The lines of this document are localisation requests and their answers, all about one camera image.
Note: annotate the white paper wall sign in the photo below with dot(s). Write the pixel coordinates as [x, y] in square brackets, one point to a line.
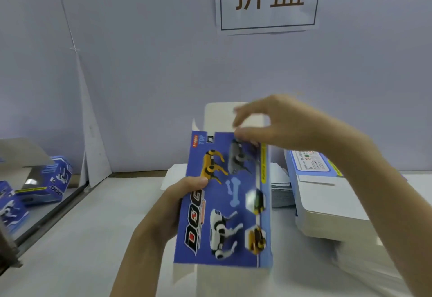
[268, 23]

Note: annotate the pile of blue boxes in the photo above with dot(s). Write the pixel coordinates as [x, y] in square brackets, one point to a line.
[47, 182]

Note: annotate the stack of boxes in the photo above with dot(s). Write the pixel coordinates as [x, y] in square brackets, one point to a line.
[280, 185]
[324, 205]

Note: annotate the person's left hand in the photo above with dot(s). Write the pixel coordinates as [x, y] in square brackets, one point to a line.
[165, 212]

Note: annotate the person's right hand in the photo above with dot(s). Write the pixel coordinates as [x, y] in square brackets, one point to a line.
[297, 124]

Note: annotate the blue dog-print cardboard box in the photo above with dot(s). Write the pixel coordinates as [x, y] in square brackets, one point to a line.
[223, 239]

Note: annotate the person's left forearm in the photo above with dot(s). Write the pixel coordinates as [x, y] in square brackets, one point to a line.
[138, 270]

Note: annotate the person's right forearm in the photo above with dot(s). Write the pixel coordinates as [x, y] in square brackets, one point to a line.
[391, 205]

